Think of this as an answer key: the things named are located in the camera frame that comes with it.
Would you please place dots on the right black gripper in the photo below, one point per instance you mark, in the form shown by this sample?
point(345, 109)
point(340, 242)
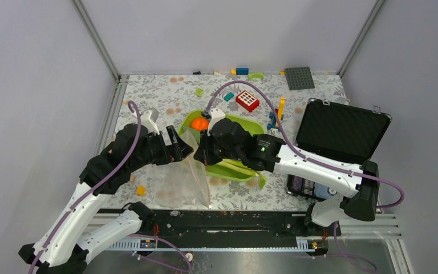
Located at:
point(203, 154)

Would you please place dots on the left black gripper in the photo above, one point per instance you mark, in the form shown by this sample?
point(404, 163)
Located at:
point(175, 152)

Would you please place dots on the clear zip top bag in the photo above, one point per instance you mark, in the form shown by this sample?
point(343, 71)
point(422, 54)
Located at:
point(181, 185)

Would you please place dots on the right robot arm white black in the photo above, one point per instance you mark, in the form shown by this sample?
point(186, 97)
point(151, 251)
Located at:
point(356, 194)

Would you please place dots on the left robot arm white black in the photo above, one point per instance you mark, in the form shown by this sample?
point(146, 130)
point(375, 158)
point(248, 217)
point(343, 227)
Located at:
point(64, 248)

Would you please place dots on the white green toy leek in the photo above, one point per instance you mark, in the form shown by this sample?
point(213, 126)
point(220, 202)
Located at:
point(241, 168)

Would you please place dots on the green plastic tray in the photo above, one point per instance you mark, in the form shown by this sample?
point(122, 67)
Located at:
point(218, 170)

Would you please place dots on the orange toy fruit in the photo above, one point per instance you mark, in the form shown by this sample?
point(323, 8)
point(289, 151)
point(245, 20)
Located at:
point(199, 124)

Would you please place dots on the red white window brick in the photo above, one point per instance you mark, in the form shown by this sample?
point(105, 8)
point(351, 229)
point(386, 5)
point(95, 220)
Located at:
point(247, 101)

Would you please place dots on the teal small brick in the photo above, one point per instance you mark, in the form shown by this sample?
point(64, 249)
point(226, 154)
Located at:
point(228, 96)

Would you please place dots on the yellow blue brick tower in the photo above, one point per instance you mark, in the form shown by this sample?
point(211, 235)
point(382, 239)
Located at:
point(273, 125)

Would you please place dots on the small yellow brick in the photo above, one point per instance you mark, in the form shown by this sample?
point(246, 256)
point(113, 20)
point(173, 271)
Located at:
point(141, 191)

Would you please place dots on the small green brick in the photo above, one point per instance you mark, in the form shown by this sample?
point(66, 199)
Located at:
point(199, 92)

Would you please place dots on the floral table mat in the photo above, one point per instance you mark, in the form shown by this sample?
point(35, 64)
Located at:
point(174, 98)

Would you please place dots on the green arch brick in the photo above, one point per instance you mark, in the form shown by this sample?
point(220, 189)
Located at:
point(255, 75)

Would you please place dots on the blue yellow brick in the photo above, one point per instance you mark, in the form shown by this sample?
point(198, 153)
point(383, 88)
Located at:
point(240, 71)

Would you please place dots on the grey brick baseplate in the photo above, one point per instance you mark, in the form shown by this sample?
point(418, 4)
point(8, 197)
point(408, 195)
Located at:
point(299, 78)

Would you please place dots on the black poker chip case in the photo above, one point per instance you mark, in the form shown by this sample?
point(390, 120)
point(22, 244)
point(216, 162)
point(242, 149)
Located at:
point(343, 133)

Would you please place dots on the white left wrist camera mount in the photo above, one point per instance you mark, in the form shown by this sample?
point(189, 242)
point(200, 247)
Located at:
point(148, 120)

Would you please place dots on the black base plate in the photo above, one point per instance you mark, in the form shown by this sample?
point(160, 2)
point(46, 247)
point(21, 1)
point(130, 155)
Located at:
point(234, 227)

